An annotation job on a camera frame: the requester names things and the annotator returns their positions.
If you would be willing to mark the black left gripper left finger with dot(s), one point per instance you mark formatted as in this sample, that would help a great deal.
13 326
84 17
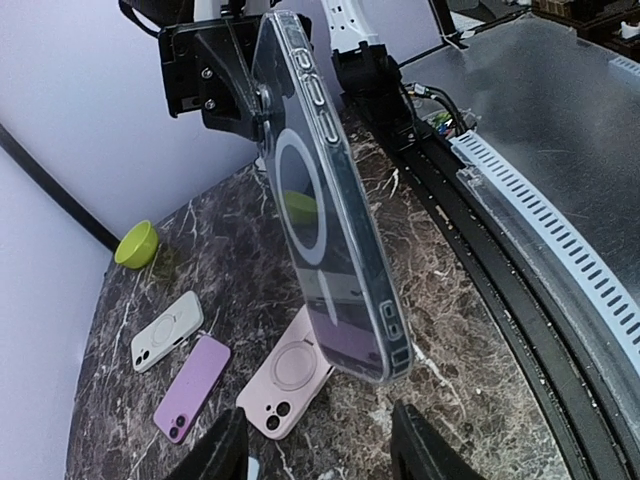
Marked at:
221 454

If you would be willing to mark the grey slotted cable duct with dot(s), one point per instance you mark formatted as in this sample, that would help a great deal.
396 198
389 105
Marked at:
505 191

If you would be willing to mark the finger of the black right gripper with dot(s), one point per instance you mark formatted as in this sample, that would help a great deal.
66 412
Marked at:
228 93

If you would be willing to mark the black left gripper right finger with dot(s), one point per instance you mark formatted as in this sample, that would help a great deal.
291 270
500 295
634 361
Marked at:
418 451

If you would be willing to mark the clear phone case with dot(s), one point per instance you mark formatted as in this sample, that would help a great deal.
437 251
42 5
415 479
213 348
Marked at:
333 241

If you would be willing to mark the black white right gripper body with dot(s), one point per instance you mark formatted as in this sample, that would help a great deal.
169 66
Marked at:
179 65

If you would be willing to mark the clear acrylic cover plate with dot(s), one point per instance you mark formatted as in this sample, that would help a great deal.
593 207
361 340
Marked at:
564 113

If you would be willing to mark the black front rail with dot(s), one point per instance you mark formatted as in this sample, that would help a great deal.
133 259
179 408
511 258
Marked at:
594 439

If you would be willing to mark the right black frame post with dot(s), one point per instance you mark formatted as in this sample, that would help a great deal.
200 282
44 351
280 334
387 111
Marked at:
56 192

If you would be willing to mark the purple phone case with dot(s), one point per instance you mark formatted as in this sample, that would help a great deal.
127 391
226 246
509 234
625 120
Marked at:
190 389

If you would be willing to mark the white phone case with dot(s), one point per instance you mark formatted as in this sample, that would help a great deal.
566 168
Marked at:
181 319

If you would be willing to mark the pink phone case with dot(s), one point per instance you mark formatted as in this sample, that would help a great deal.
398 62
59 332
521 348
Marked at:
285 384

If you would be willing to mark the yellow-green bowl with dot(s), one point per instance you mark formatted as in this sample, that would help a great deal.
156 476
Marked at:
138 247

